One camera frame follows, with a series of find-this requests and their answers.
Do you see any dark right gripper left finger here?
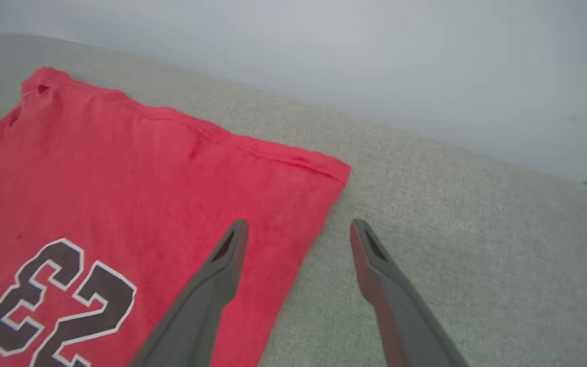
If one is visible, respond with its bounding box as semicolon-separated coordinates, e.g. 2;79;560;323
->
128;219;250;367

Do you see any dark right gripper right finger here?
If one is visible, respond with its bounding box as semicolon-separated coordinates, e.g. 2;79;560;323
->
350;219;470;367

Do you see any red basketball jersey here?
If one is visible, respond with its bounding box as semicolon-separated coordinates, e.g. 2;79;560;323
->
0;66;353;367

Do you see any grey fabric sofa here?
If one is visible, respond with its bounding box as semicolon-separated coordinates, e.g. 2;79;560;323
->
0;33;587;367

